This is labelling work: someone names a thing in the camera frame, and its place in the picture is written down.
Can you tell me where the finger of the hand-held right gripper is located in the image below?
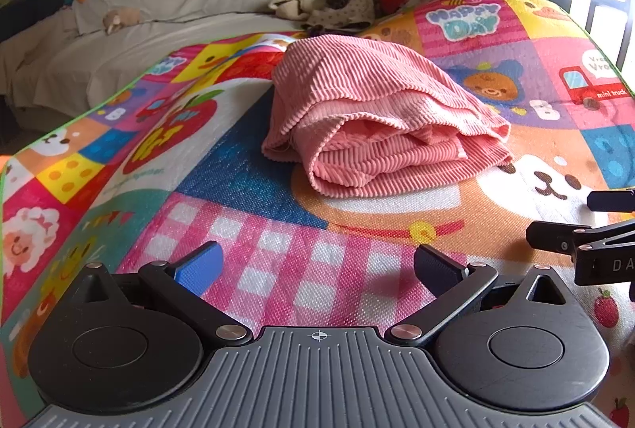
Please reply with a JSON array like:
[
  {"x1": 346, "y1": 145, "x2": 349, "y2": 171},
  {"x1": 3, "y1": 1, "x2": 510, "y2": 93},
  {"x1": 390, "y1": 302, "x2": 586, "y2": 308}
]
[
  {"x1": 527, "y1": 220, "x2": 635, "y2": 255},
  {"x1": 587, "y1": 190, "x2": 635, "y2": 211}
]

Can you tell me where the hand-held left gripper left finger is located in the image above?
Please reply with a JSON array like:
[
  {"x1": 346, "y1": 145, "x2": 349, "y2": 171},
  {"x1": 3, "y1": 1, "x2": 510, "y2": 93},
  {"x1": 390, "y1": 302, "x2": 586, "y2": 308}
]
[{"x1": 74, "y1": 240, "x2": 253, "y2": 347}]

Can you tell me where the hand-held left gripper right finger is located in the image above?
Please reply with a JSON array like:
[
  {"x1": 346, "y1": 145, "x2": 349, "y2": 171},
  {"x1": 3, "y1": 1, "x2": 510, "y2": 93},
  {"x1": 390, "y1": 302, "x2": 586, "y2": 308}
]
[{"x1": 384, "y1": 244, "x2": 576, "y2": 347}]

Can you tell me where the pink corduroy garment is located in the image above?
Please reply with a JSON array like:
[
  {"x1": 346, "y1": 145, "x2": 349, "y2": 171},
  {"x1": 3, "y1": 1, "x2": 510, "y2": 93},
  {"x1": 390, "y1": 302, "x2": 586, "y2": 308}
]
[{"x1": 261, "y1": 36, "x2": 515, "y2": 198}]

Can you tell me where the colourful cartoon play mat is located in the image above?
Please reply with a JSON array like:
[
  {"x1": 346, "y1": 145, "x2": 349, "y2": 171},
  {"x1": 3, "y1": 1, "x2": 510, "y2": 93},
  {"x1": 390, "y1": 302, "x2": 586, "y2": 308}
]
[{"x1": 0, "y1": 0, "x2": 635, "y2": 428}]

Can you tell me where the beige plush toy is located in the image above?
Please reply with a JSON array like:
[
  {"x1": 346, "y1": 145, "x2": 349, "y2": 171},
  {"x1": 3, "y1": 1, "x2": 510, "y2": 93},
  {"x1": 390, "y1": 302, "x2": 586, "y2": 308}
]
[{"x1": 102, "y1": 6, "x2": 142, "y2": 35}]

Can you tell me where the beige sofa throw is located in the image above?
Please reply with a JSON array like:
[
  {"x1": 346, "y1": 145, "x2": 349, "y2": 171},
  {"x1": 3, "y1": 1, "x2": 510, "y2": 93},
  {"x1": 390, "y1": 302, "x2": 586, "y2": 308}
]
[{"x1": 0, "y1": 12, "x2": 100, "y2": 111}]

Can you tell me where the cream cloth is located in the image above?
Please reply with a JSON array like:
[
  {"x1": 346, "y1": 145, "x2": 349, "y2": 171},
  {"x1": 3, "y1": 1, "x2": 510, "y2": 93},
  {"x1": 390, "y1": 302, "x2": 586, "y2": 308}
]
[{"x1": 269, "y1": 0, "x2": 328, "y2": 19}]

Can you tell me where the grey-beige dotted garment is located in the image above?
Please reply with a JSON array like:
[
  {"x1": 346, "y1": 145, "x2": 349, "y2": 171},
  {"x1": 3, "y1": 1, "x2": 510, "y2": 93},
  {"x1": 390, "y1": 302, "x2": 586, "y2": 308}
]
[{"x1": 302, "y1": 0, "x2": 375, "y2": 35}]

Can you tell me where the dark blue cabinet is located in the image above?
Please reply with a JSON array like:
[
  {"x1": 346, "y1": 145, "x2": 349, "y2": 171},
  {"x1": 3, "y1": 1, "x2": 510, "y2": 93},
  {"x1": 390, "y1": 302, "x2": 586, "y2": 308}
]
[{"x1": 0, "y1": 0, "x2": 65, "y2": 44}]

